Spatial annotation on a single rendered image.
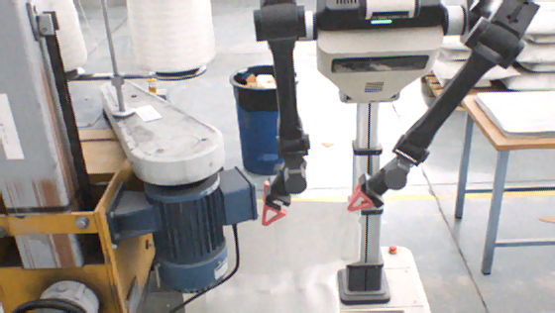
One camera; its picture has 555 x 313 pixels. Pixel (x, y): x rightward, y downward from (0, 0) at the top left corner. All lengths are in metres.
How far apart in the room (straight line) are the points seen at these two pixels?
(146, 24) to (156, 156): 0.25
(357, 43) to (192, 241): 0.87
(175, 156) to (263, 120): 2.67
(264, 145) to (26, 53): 2.91
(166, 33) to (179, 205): 0.33
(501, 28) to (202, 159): 0.69
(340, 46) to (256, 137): 2.11
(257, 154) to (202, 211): 2.72
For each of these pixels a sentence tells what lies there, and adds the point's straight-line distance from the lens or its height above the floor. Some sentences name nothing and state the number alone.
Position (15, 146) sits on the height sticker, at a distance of 1.08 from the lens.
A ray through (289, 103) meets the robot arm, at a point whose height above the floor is 1.39.
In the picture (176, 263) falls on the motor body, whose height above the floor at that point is 1.17.
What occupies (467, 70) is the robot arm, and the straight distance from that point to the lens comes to 1.35.
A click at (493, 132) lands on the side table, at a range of 2.81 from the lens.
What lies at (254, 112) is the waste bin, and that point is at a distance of 3.71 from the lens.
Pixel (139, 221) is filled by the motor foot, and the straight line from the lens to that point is 1.17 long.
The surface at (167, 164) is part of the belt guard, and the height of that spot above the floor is 1.41.
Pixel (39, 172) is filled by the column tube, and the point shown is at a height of 1.42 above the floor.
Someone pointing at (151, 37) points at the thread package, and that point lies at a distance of 1.14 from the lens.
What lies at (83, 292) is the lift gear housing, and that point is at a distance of 1.18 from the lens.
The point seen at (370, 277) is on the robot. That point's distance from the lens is 2.41.
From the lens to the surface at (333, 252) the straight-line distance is 1.68.
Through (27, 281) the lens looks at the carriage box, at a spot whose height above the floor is 1.18.
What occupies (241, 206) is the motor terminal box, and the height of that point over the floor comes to 1.26.
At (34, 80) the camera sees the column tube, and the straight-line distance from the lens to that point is 1.02.
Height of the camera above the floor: 1.88
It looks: 27 degrees down
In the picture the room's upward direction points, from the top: 2 degrees counter-clockwise
